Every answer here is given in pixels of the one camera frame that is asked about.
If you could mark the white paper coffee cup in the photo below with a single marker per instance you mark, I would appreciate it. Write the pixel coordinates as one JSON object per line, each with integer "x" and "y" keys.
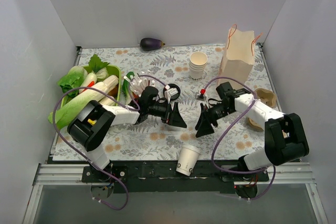
{"x": 186, "y": 162}

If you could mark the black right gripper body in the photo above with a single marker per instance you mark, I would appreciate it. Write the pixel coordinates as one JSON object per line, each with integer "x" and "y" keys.
{"x": 210, "y": 116}

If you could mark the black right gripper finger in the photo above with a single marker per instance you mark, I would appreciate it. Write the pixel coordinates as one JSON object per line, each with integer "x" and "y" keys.
{"x": 202, "y": 132}
{"x": 203, "y": 121}

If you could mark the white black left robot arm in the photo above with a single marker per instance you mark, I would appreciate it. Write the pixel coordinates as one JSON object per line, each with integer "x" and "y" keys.
{"x": 94, "y": 120}

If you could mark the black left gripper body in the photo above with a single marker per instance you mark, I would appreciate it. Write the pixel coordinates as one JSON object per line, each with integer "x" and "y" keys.
{"x": 170, "y": 113}

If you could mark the black coffee cup lid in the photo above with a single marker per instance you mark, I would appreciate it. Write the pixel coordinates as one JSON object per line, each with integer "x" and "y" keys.
{"x": 175, "y": 97}

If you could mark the green plastic tray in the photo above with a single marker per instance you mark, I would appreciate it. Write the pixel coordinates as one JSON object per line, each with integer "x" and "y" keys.
{"x": 112, "y": 70}

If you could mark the white plastic cup lid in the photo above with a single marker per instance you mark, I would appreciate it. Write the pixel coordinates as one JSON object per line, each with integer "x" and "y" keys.
{"x": 193, "y": 148}

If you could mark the purple eggplant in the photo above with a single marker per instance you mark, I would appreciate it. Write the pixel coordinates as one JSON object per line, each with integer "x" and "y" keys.
{"x": 150, "y": 44}

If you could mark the brown paper takeout bag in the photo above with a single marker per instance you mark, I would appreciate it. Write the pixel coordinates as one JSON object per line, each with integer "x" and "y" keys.
{"x": 239, "y": 56}

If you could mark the green lettuce leaf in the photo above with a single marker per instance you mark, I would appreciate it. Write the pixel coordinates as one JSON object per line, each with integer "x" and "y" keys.
{"x": 73, "y": 79}

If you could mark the white radish with red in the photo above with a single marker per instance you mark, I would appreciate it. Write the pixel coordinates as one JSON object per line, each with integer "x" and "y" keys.
{"x": 89, "y": 81}

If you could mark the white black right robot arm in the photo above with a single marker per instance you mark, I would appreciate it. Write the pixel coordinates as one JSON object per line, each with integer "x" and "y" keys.
{"x": 284, "y": 135}

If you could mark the napa cabbage upper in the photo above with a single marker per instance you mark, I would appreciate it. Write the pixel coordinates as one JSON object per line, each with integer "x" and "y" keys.
{"x": 105, "y": 86}

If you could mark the aluminium frame rail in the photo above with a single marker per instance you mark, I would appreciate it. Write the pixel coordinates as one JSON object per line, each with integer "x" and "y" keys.
{"x": 72, "y": 174}

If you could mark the large green napa cabbage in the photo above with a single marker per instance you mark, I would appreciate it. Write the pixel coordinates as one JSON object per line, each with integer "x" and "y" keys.
{"x": 69, "y": 111}

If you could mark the green leafy herb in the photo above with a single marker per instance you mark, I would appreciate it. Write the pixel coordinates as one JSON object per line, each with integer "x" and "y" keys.
{"x": 96, "y": 64}

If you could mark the red straw holder cup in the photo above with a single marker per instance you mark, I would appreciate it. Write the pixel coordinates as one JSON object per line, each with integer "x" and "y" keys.
{"x": 136, "y": 96}

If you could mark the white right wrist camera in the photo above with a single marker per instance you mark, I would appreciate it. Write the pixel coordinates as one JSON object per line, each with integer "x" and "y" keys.
{"x": 201, "y": 96}

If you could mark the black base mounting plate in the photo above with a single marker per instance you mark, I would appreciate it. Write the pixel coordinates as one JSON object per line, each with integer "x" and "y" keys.
{"x": 161, "y": 176}

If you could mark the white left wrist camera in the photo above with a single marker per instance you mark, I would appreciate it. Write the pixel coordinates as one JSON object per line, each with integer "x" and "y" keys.
{"x": 169, "y": 92}

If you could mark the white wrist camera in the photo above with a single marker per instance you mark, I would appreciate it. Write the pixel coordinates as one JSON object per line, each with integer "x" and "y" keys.
{"x": 201, "y": 96}
{"x": 169, "y": 92}

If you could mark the stack of white paper cups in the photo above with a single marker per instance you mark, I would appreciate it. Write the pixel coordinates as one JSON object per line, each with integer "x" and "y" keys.
{"x": 197, "y": 64}

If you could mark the napa cabbage lower yellow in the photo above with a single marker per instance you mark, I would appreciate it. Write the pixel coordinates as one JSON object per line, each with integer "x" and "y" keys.
{"x": 107, "y": 101}

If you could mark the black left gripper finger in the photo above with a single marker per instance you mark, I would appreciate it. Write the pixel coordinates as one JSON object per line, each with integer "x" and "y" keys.
{"x": 178, "y": 118}
{"x": 169, "y": 117}

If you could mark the brown cardboard cup carrier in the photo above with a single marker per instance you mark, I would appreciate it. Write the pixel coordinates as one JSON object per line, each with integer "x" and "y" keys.
{"x": 268, "y": 98}

